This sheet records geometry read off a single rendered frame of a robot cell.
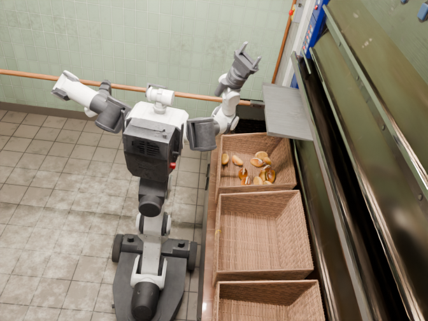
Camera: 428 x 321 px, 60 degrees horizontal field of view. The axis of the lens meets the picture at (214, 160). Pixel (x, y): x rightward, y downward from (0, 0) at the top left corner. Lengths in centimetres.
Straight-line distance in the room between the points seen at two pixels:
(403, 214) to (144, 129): 103
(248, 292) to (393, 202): 92
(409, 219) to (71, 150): 303
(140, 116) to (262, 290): 104
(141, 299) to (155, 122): 108
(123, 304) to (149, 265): 28
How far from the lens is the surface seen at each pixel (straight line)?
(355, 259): 130
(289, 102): 241
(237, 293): 201
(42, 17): 368
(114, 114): 176
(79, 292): 276
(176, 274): 259
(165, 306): 248
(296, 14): 299
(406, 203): 137
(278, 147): 279
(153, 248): 235
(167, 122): 166
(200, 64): 351
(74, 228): 307
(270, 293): 202
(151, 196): 184
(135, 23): 344
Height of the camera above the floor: 238
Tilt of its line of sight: 41 degrees down
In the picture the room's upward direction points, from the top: 10 degrees clockwise
